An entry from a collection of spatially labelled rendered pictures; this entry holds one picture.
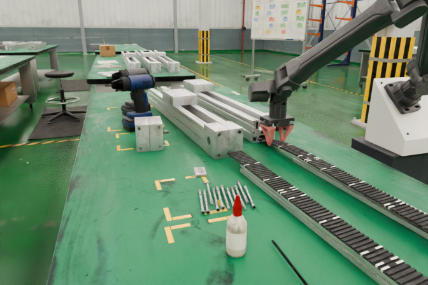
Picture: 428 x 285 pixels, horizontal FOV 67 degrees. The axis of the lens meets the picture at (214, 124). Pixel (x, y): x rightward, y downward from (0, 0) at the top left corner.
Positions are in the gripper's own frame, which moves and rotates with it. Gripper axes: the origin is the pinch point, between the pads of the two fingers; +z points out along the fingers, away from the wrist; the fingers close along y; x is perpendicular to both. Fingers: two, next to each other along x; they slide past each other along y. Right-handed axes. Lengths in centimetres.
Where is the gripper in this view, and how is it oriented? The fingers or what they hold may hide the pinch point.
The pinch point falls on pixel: (275, 142)
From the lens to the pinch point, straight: 113.0
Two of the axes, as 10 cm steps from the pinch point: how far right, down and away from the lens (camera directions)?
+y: -9.1, 1.1, -4.0
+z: -0.1, 9.6, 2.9
